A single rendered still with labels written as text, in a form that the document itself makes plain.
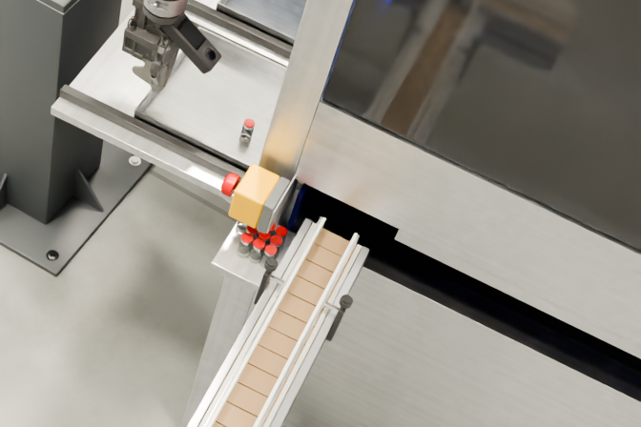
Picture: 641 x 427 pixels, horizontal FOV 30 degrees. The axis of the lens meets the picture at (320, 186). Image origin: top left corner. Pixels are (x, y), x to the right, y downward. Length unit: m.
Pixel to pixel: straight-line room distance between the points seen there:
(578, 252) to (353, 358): 0.60
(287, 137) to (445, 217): 0.29
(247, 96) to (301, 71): 0.46
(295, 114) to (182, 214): 1.33
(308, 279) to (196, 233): 1.19
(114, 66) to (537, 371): 0.96
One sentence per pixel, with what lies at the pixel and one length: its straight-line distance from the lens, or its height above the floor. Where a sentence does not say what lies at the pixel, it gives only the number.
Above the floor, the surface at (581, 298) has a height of 1.06.
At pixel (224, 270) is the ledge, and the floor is 0.88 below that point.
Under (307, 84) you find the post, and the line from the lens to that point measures 1.85.
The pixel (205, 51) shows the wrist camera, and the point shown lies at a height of 1.08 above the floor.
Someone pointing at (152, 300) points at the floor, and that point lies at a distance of 3.04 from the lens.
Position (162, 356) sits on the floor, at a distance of 2.96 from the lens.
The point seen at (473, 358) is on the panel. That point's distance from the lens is 2.20.
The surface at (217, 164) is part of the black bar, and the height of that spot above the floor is 0.90.
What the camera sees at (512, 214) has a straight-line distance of 1.89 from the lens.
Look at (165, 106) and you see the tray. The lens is 2.25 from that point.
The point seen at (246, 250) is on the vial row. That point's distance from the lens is 2.04.
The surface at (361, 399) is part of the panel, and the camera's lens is 2.44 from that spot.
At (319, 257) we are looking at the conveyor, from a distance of 2.03.
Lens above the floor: 2.56
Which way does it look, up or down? 50 degrees down
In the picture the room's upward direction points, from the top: 20 degrees clockwise
